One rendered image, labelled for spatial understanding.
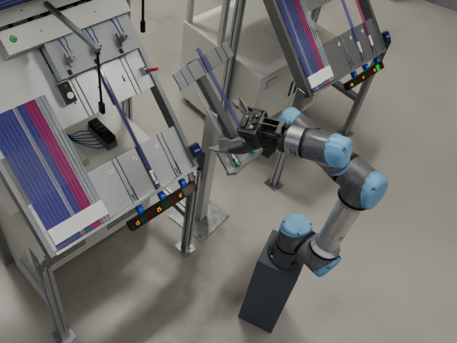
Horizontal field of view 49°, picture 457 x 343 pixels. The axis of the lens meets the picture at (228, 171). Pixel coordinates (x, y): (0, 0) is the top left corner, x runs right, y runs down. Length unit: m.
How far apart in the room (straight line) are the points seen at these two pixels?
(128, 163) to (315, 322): 1.28
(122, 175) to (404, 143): 2.24
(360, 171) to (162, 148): 0.83
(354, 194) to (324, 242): 0.28
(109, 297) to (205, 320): 0.48
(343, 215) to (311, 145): 0.59
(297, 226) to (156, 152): 0.63
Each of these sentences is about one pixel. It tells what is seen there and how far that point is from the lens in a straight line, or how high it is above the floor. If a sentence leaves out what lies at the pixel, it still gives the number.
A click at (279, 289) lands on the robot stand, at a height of 0.42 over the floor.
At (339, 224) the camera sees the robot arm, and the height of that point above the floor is 0.96.
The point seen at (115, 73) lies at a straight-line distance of 2.02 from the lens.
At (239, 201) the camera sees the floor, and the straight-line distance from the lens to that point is 2.95.
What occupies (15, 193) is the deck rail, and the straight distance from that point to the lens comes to 1.85.
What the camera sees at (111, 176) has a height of 0.81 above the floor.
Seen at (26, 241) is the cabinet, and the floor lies 0.41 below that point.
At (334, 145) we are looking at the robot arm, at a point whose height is 1.53.
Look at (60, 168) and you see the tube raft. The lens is 1.89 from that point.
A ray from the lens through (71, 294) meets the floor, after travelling 2.63.
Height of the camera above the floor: 2.33
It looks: 49 degrees down
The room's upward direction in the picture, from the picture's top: 12 degrees clockwise
